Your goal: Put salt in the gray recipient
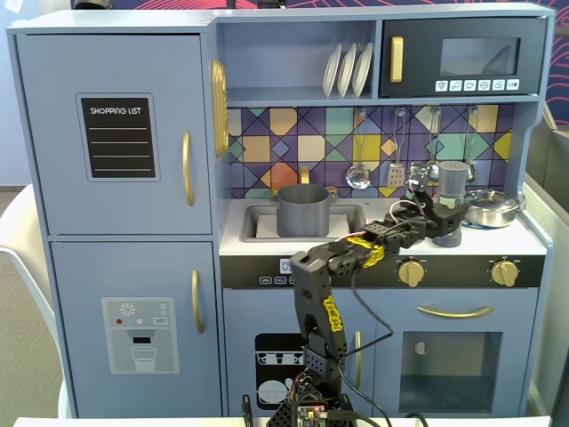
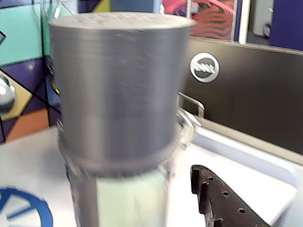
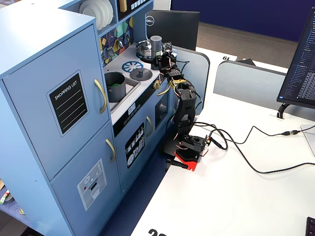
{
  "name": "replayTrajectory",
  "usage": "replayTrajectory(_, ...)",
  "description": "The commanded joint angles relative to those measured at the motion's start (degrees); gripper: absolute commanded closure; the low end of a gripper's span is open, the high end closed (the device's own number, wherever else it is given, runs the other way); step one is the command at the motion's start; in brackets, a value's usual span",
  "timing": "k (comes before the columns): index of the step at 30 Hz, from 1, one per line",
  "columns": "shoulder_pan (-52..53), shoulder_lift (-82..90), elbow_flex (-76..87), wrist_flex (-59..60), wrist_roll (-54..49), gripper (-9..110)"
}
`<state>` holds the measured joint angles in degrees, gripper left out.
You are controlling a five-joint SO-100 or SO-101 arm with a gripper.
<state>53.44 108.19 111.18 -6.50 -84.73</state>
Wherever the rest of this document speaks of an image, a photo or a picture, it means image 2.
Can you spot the white rounded slab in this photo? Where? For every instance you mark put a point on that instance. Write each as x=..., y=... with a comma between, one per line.
x=251, y=170

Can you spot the red striped poster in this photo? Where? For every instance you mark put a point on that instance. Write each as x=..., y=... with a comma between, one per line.
x=210, y=19

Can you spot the grey-capped salt shaker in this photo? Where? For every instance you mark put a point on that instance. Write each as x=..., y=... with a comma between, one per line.
x=118, y=94

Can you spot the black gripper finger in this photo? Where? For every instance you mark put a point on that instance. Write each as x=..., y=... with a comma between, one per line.
x=220, y=201

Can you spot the shiny metal ball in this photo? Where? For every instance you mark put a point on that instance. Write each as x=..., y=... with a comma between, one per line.
x=6, y=94

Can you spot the black Dell monitor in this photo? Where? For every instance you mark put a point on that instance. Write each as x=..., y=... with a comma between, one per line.
x=255, y=94

